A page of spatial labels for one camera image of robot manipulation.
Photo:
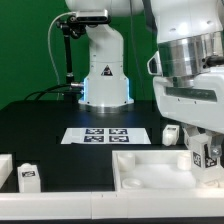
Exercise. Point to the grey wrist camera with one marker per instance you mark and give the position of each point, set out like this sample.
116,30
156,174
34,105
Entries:
154,65

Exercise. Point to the grey camera on stand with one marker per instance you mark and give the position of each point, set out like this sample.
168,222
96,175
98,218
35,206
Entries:
93,16

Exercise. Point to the white U-shaped fence frame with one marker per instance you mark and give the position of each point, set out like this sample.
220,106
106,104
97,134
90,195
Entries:
202,201

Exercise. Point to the black camera stand with cable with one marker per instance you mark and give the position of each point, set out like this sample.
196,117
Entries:
70,28

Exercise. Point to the white sheet with fiducial tags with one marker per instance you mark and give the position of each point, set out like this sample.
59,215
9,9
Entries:
105,136

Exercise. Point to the white square table top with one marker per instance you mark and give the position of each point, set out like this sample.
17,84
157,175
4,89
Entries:
162,169

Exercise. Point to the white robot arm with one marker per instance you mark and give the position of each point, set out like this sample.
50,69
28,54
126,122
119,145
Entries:
189,79

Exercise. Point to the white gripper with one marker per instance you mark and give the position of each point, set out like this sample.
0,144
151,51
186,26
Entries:
194,111

